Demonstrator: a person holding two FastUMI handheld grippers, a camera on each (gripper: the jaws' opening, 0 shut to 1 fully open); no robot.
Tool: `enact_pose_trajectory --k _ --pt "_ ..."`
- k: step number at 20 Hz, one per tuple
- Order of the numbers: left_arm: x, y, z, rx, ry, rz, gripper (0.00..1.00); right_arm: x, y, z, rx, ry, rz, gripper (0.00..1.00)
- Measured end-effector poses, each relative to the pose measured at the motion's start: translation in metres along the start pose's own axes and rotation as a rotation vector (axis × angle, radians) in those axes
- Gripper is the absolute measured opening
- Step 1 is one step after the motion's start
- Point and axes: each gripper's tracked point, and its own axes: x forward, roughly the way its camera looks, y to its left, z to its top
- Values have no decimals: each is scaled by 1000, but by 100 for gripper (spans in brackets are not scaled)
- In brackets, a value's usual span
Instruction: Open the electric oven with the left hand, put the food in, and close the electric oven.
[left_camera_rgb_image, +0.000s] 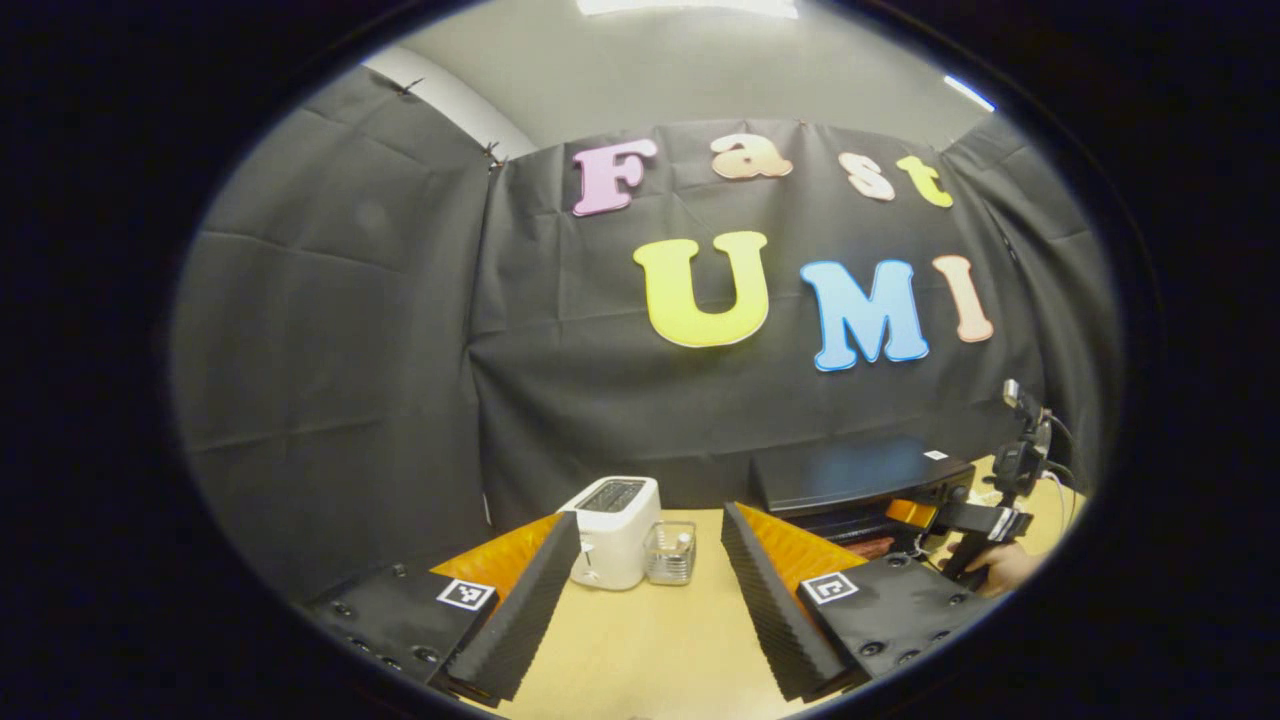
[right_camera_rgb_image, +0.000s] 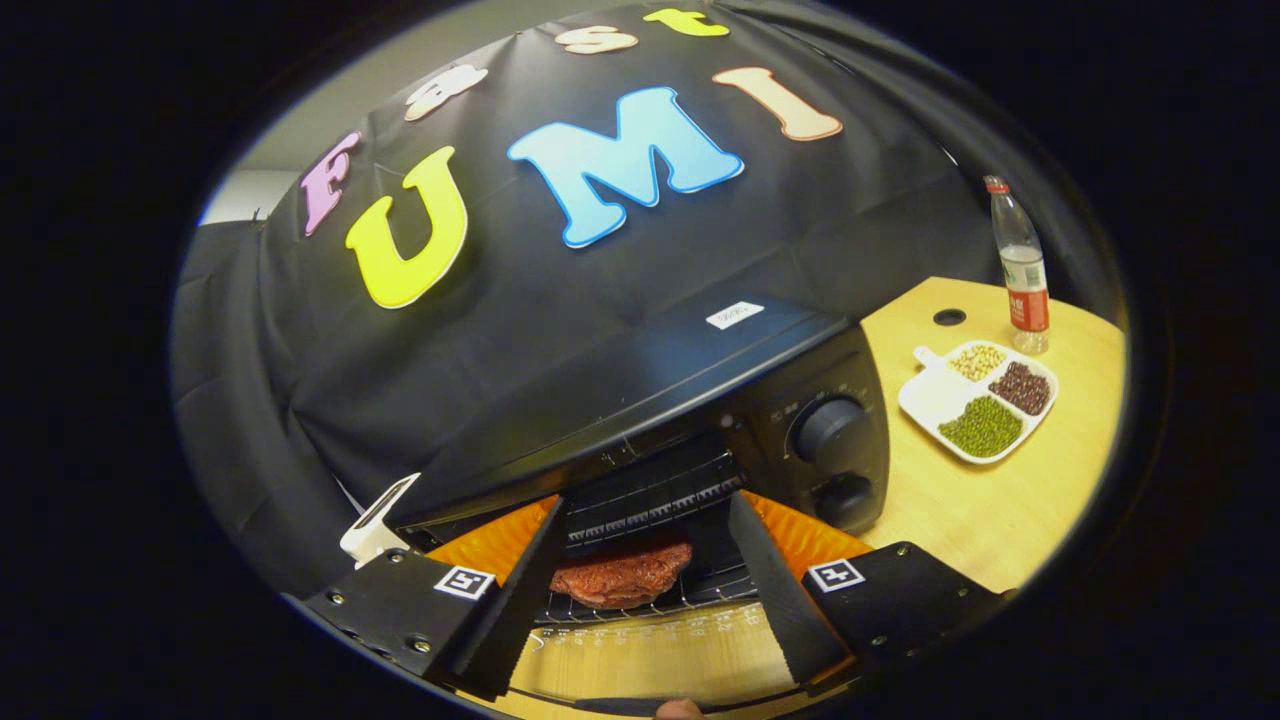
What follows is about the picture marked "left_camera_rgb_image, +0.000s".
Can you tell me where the small ceiling light panel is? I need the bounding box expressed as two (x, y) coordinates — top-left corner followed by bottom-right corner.
(944, 74), (997, 114)

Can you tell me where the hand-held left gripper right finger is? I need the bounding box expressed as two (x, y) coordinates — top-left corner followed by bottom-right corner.
(720, 501), (997, 703)

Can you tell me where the clear glass container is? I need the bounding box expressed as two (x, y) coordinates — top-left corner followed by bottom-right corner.
(642, 519), (699, 587)

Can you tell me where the black backdrop cloth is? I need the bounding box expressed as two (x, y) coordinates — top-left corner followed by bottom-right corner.
(172, 65), (1121, 603)

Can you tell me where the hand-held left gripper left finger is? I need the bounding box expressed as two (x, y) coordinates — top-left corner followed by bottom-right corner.
(305, 510), (583, 703)

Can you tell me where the large ceiling light panel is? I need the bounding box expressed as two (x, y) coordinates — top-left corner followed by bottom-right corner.
(577, 0), (800, 20)

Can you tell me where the black electric oven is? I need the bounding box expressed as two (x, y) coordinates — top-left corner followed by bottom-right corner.
(749, 434), (977, 563)

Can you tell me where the white toaster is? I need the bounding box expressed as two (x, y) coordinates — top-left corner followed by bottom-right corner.
(557, 475), (664, 592)

